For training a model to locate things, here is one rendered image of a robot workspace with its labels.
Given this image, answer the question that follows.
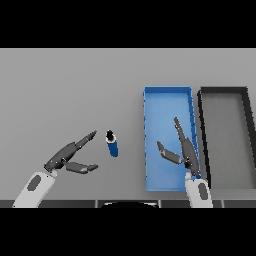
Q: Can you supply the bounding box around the blue bin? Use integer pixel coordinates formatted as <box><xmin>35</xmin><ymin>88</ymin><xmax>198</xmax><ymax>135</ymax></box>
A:
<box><xmin>142</xmin><ymin>85</ymin><xmax>202</xmax><ymax>193</ymax></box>

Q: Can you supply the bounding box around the blue pipe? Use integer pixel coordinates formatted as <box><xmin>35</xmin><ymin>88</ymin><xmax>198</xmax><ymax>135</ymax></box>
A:
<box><xmin>105</xmin><ymin>129</ymin><xmax>120</xmax><ymax>158</ymax></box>

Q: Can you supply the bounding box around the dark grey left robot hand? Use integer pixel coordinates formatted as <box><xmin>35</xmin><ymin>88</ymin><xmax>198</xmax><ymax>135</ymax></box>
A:
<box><xmin>43</xmin><ymin>130</ymin><xmax>100</xmax><ymax>175</ymax></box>

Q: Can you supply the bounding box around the dark grey bin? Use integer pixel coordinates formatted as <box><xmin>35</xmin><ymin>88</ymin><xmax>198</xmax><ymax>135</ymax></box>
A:
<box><xmin>196</xmin><ymin>86</ymin><xmax>256</xmax><ymax>191</ymax></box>

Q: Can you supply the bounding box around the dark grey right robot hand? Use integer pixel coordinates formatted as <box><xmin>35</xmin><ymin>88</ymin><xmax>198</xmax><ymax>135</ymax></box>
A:
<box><xmin>156</xmin><ymin>116</ymin><xmax>202</xmax><ymax>179</ymax></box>

